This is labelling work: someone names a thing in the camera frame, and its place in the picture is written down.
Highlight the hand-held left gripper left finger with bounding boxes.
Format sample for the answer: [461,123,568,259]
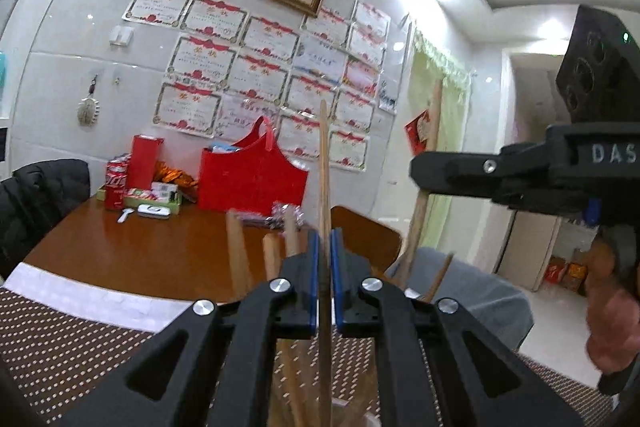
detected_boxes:
[60,229,322,427]

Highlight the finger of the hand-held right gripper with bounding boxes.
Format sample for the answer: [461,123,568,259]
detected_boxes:
[492,187,589,214]
[409,138,552,204]

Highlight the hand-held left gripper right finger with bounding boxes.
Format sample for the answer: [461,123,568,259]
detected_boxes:
[330,227,586,427]

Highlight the pink plastic cup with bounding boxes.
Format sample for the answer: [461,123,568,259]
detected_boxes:
[341,399,382,427]

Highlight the person's right hand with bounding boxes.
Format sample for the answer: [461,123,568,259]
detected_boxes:
[585,239,635,375]

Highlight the red door ornament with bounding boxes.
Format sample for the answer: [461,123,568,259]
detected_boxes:
[403,109,434,158]

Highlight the wooden chair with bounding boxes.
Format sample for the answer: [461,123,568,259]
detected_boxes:
[330,205,404,281]

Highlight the boxes on floor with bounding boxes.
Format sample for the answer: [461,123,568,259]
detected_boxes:
[542,251,592,294]

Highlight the snack packets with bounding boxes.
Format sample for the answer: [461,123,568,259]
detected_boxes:
[271,202,304,229]

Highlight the green curtain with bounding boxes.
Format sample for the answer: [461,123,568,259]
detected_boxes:
[380,28,472,269]

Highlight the grey covered chair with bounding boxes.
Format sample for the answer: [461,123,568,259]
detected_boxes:
[385,247,534,354]

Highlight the red bag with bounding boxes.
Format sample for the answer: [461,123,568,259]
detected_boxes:
[197,116,309,219]

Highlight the green tray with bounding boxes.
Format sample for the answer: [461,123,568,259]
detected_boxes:
[97,184,184,219]

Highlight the orange snack bags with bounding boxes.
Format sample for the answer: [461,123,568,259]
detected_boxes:
[154,161,199,202]

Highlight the red box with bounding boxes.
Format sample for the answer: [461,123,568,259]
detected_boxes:
[130,134,165,190]

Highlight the white table cloth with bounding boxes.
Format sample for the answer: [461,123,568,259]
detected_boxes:
[4,261,199,334]

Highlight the red cola cans pack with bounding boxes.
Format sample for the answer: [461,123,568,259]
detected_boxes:
[103,156,132,210]

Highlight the brown dotted table mat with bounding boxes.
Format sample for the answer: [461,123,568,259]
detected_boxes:
[0,284,618,427]

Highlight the black jacket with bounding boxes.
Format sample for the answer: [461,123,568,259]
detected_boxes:
[0,159,92,279]

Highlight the hanging woven ornament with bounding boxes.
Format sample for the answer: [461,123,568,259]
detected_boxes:
[75,76,102,128]

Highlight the group of wall certificates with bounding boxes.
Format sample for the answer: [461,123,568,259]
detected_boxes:
[122,0,402,174]

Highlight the white wall switch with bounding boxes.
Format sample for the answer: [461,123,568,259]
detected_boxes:
[109,25,135,48]

